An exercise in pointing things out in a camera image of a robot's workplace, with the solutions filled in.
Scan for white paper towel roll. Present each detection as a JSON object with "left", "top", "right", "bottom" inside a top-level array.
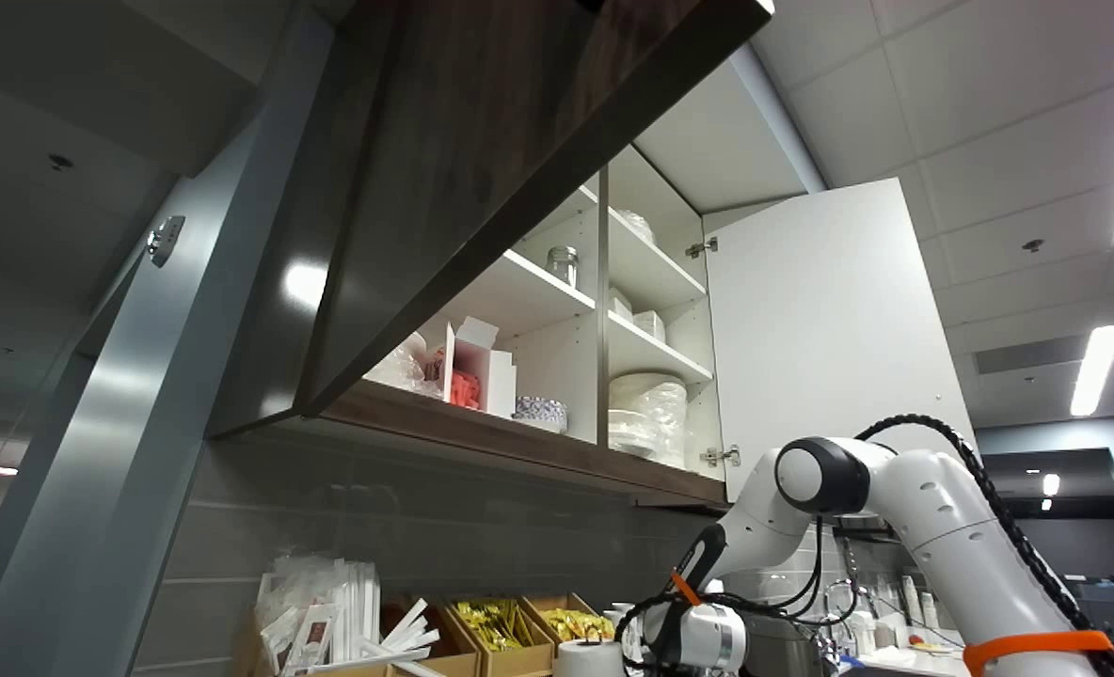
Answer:
[{"left": 551, "top": 637, "right": 633, "bottom": 677}]

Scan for red and white box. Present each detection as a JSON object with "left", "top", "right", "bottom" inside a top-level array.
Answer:
[{"left": 442, "top": 311, "right": 520, "bottom": 422}]

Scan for patterned bowl stack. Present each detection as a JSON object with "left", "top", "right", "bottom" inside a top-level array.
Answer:
[{"left": 513, "top": 391, "right": 571, "bottom": 436}]

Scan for tall plastic wrapped plate stack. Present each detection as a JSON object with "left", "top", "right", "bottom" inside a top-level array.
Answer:
[{"left": 606, "top": 368, "right": 693, "bottom": 471}]

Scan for white bowl stack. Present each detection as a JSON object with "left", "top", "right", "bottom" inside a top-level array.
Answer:
[{"left": 606, "top": 205, "right": 661, "bottom": 253}]

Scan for overhead kitchen cabinet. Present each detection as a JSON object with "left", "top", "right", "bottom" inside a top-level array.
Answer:
[{"left": 202, "top": 0, "right": 837, "bottom": 516}]

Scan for open cabinet door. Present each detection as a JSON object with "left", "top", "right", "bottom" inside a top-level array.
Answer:
[
  {"left": 290, "top": 0, "right": 776, "bottom": 417},
  {"left": 703, "top": 174, "right": 981, "bottom": 504}
]

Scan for yellow sweetener packet pile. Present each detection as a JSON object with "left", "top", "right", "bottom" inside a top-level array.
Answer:
[
  {"left": 536, "top": 601, "right": 616, "bottom": 648},
  {"left": 451, "top": 596, "right": 531, "bottom": 655}
]

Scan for tiered wooden condiment organizer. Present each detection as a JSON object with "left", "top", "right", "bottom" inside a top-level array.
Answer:
[{"left": 372, "top": 590, "right": 626, "bottom": 677}]

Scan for white plastic bag stack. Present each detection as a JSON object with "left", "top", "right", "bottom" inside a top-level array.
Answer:
[{"left": 254, "top": 554, "right": 443, "bottom": 677}]

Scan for round metal knob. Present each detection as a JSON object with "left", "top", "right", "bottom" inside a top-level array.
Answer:
[{"left": 141, "top": 215, "right": 187, "bottom": 272}]

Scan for long ceiling light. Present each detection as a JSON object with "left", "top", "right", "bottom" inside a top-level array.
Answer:
[{"left": 1065, "top": 321, "right": 1114, "bottom": 422}]

